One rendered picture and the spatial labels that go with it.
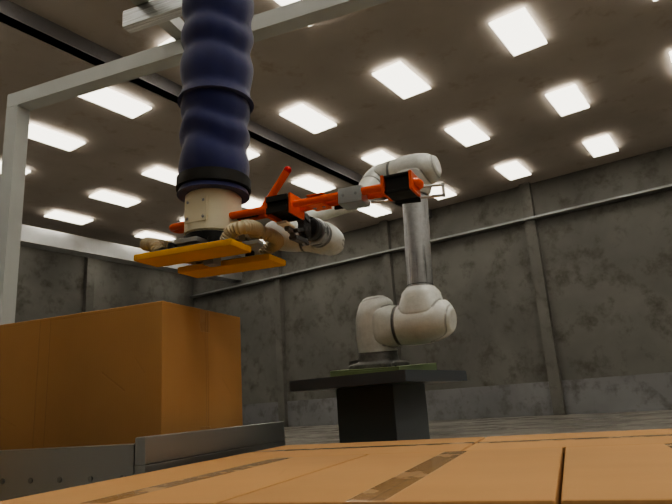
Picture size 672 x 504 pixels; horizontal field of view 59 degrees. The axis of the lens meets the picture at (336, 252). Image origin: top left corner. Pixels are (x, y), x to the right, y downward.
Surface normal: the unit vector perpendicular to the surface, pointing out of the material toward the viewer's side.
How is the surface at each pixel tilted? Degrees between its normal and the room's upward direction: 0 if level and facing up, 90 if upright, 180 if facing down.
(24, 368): 90
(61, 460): 90
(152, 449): 90
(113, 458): 90
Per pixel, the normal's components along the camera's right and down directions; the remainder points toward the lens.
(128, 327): -0.37, -0.21
